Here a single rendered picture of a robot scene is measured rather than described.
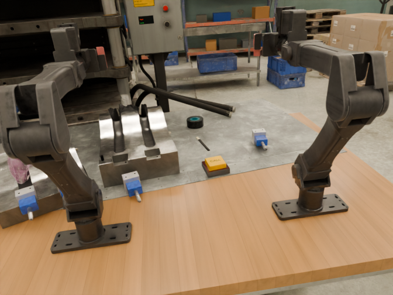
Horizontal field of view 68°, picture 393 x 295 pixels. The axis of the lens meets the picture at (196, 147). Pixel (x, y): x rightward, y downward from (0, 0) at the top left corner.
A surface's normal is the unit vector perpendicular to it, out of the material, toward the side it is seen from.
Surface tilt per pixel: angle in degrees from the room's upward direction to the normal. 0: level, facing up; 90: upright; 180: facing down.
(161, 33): 90
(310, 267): 0
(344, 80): 64
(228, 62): 92
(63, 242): 0
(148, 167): 90
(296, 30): 89
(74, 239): 0
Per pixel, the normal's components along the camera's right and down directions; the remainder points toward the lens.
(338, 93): -0.99, 0.11
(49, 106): 0.09, 0.01
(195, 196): -0.07, -0.89
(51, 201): 0.53, 0.36
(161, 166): 0.25, 0.43
